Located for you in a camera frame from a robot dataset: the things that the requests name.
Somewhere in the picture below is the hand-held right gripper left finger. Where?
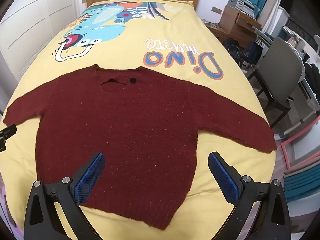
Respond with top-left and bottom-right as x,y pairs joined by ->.
24,152 -> 105,240

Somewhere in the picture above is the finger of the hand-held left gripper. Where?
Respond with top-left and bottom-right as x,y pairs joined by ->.
0,125 -> 17,153

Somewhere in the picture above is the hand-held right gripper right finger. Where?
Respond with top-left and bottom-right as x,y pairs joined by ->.
208,151 -> 292,240

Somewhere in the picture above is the maroon knit sweater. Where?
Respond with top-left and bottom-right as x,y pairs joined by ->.
2,64 -> 278,231

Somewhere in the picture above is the stack of teal mats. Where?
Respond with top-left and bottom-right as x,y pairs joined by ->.
284,155 -> 320,203

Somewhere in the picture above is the white wardrobe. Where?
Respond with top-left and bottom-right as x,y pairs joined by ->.
0,0 -> 88,98

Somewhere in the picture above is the grey chair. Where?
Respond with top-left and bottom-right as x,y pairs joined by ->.
246,37 -> 307,128

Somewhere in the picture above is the black backpack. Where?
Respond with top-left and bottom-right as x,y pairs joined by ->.
223,39 -> 244,67

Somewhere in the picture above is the dark blue bag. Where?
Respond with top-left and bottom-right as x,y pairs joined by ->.
244,41 -> 263,67

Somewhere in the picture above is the yellow dinosaur printed blanket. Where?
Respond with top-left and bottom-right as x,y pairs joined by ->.
0,0 -> 277,240

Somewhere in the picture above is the wooden dresser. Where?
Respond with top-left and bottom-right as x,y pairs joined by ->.
217,5 -> 262,43

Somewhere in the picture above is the pink frame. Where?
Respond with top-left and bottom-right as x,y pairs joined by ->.
281,122 -> 320,169

